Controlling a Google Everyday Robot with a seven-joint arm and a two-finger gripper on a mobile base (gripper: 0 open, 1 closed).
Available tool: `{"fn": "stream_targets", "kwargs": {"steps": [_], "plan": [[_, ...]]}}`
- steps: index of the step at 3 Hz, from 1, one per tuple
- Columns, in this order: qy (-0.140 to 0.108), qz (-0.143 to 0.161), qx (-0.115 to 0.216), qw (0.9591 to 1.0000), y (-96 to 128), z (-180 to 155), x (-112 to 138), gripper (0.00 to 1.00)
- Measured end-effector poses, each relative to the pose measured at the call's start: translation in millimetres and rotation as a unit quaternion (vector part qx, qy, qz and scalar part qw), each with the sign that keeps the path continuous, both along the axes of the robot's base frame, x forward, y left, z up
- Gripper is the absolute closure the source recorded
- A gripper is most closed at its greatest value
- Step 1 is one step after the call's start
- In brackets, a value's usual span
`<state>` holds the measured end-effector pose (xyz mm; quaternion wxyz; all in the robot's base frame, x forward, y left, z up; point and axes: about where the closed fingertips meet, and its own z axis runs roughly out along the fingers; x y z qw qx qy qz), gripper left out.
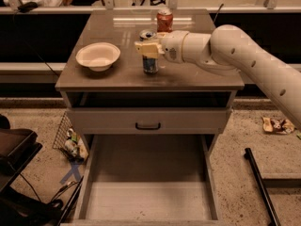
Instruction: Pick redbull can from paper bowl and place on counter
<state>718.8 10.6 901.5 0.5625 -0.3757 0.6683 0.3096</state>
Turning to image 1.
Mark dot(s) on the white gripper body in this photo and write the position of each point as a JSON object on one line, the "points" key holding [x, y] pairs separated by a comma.
{"points": [[170, 46]]}

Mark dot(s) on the redbull can silver blue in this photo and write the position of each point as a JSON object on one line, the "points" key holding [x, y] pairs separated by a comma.
{"points": [[150, 65]]}

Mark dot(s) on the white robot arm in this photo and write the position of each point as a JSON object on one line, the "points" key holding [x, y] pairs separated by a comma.
{"points": [[227, 51]]}

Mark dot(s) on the orange soda can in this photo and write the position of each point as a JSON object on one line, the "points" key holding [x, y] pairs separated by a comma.
{"points": [[164, 20]]}

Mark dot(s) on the white paper bowl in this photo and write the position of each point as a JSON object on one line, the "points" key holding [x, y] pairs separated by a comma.
{"points": [[98, 56]]}

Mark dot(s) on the grey counter cabinet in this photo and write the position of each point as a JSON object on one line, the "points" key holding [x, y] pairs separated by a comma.
{"points": [[125, 85]]}

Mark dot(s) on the closed grey drawer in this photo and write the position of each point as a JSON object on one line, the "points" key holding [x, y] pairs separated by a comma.
{"points": [[148, 120]]}

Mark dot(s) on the snack packets in basket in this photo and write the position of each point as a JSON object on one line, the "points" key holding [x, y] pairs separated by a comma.
{"points": [[74, 146]]}

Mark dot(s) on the open bottom grey drawer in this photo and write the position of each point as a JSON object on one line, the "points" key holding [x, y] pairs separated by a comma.
{"points": [[147, 180]]}

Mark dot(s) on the brown snack wrapper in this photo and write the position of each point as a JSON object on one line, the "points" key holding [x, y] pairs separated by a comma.
{"points": [[280, 126]]}

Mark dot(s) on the black cart left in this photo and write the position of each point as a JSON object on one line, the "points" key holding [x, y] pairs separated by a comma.
{"points": [[17, 148]]}

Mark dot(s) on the black metal bar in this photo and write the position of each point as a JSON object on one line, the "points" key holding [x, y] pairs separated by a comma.
{"points": [[274, 221]]}

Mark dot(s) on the wire mesh basket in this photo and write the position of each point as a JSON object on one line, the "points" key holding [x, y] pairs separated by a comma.
{"points": [[62, 132]]}

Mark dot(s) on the black device on rail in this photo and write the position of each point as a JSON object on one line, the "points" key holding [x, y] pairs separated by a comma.
{"points": [[27, 7]]}

